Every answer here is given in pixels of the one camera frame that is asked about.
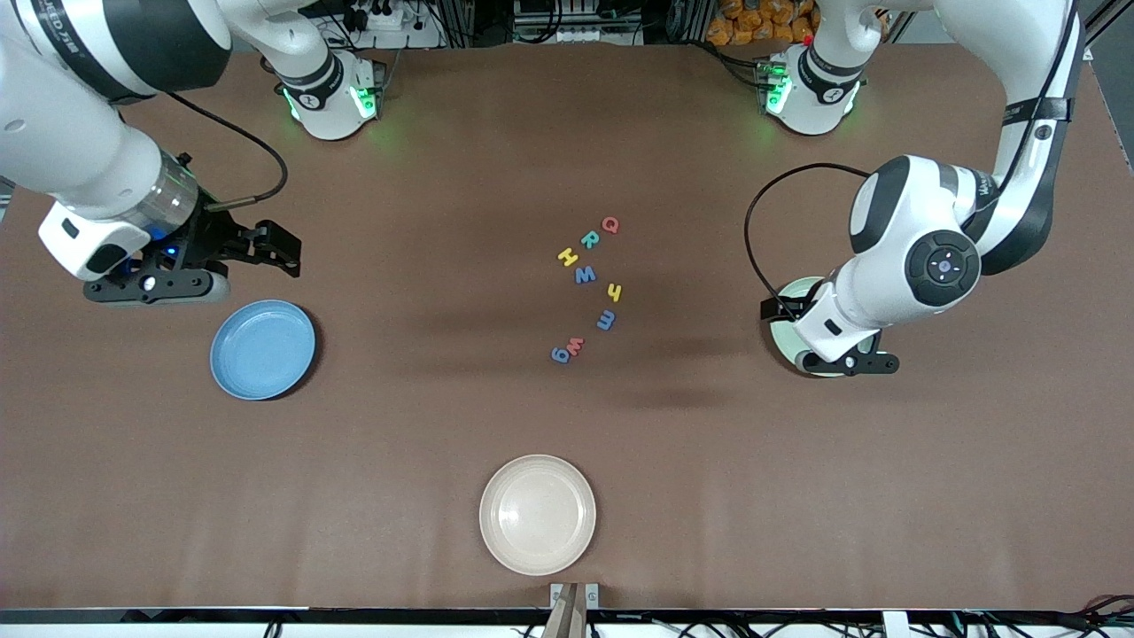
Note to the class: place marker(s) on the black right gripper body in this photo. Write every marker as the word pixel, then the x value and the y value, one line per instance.
pixel 211 238

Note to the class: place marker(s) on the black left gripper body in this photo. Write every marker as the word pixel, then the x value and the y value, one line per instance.
pixel 779 309

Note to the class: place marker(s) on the blue foam small m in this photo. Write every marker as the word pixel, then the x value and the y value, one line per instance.
pixel 611 321

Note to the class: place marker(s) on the blue foam capital M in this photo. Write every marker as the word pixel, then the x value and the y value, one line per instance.
pixel 585 276

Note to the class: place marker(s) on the teal foam letter R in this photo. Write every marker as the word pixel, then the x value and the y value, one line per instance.
pixel 585 239

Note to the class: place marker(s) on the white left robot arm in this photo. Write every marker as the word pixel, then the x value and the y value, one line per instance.
pixel 904 257

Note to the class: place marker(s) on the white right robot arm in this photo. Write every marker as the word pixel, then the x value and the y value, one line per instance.
pixel 71 151

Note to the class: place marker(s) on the green plate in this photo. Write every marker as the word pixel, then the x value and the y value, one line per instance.
pixel 780 338

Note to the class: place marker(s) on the blue plate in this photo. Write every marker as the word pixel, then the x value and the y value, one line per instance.
pixel 261 350

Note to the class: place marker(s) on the beige plate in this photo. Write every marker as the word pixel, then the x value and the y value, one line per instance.
pixel 537 514

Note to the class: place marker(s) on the brown table cover sheet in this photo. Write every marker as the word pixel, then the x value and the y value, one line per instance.
pixel 443 399

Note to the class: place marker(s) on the red foam small w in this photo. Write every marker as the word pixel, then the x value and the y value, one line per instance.
pixel 576 348

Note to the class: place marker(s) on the yellow foam letter H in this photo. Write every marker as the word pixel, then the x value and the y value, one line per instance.
pixel 568 258

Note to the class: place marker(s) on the blue foam small g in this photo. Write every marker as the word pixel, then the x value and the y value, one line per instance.
pixel 554 355

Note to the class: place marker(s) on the white power strip with plugs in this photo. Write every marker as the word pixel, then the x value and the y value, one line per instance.
pixel 399 37

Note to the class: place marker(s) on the orange packaged items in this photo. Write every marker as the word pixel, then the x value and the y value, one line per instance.
pixel 749 22

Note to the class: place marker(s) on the white socket strip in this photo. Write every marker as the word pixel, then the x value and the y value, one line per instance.
pixel 576 35

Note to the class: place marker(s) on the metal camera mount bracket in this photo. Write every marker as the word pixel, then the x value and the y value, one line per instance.
pixel 574 611

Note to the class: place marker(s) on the aluminium frame profile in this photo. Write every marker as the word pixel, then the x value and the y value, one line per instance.
pixel 1107 16

